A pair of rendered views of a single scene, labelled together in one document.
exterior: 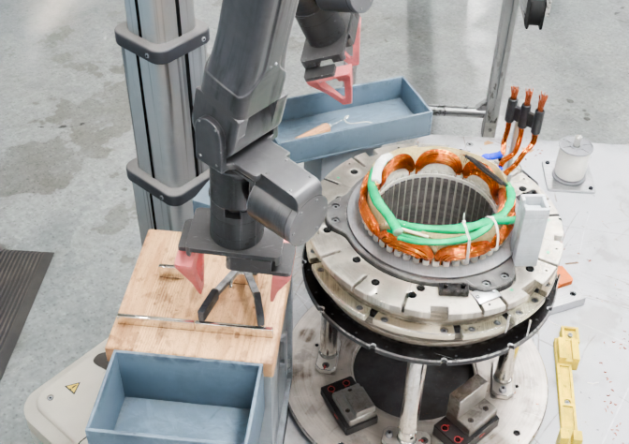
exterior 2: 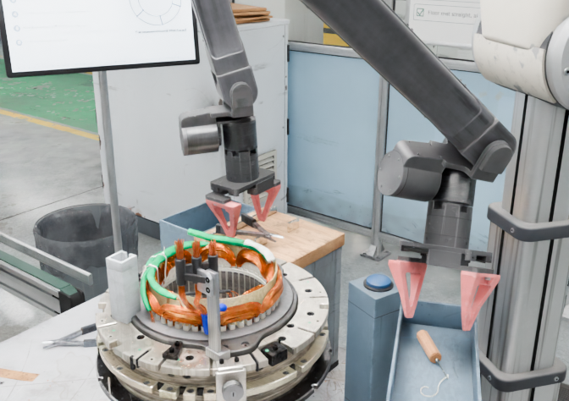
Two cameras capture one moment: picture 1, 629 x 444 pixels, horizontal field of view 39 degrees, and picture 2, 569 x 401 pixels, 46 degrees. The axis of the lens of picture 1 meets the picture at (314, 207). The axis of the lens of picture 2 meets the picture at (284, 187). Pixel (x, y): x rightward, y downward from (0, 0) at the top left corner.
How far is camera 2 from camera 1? 1.61 m
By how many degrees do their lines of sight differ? 100
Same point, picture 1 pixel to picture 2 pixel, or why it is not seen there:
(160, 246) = (323, 232)
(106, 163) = not seen: outside the picture
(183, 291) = (277, 229)
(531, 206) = (127, 267)
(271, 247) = (218, 181)
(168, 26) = (505, 195)
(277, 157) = (212, 111)
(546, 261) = (108, 326)
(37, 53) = not seen: outside the picture
